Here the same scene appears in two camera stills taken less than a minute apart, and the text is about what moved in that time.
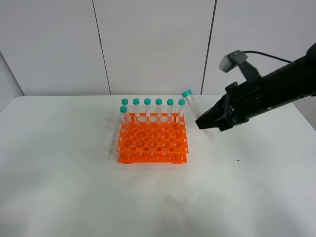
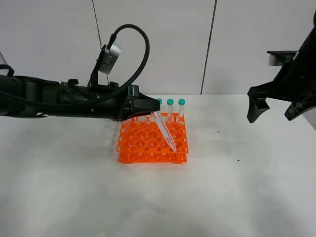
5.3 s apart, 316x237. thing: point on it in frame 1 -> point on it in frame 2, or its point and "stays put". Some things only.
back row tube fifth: x=170 y=102 stays put
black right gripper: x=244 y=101 -> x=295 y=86
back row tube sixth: x=181 y=102 stays put
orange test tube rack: x=152 y=138 stays put
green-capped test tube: x=194 y=105 -> x=164 y=128
